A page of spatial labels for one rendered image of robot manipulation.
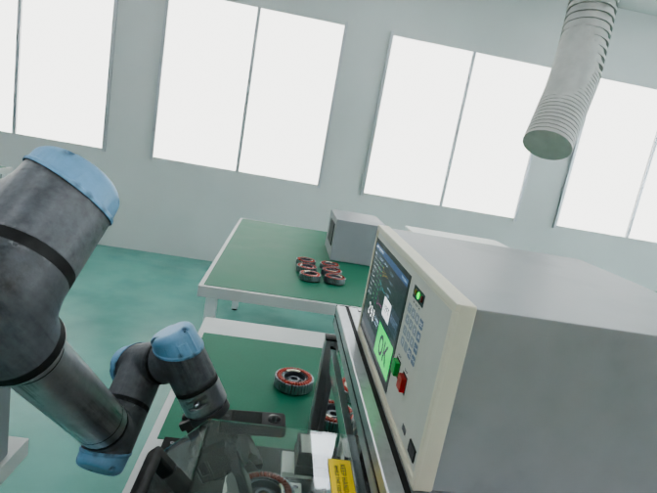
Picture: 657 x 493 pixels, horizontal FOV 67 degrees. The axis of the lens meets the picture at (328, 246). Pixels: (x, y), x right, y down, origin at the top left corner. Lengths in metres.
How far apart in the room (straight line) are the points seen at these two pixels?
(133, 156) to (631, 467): 5.21
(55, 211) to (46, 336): 0.13
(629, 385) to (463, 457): 0.18
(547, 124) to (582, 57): 0.28
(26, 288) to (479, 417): 0.47
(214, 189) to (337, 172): 1.30
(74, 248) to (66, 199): 0.05
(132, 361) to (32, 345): 0.35
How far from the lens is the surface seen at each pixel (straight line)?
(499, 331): 0.52
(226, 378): 1.49
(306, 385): 1.44
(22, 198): 0.61
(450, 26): 5.62
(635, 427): 0.64
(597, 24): 2.04
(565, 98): 1.87
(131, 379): 0.92
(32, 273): 0.57
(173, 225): 5.49
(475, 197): 5.67
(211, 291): 2.25
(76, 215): 0.61
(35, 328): 0.59
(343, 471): 0.66
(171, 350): 0.85
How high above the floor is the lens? 1.45
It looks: 12 degrees down
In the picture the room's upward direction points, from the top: 10 degrees clockwise
